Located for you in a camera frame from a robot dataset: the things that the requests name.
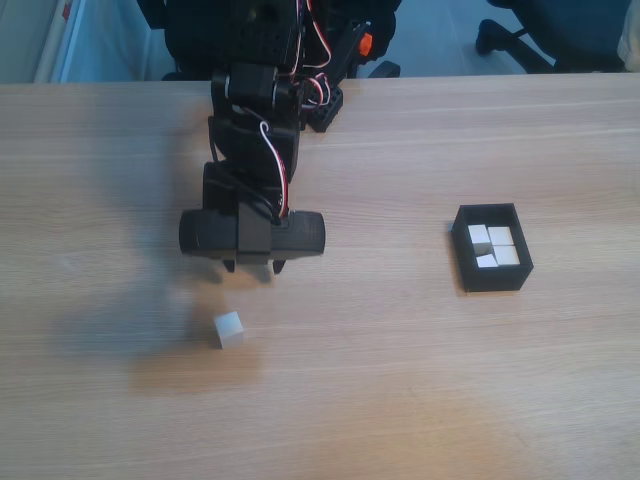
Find blue office chair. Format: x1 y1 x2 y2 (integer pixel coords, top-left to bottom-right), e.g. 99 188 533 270
474 0 631 75

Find black camera cable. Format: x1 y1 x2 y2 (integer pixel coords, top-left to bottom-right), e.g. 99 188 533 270
207 139 282 224

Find black oval webcam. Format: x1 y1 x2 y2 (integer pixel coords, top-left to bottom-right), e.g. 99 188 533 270
178 202 329 266

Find red white servo cable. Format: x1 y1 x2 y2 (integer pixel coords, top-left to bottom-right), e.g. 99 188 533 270
257 121 294 221
294 0 334 109

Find black office chair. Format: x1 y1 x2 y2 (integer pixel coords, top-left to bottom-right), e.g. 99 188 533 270
137 0 402 81

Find white board with red mark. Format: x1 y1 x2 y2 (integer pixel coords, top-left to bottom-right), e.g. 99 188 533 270
32 0 86 84

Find black clamp with orange button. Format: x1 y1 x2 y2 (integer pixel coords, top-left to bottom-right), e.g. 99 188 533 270
329 20 375 84

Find black open box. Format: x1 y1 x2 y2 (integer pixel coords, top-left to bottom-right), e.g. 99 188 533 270
451 202 535 294

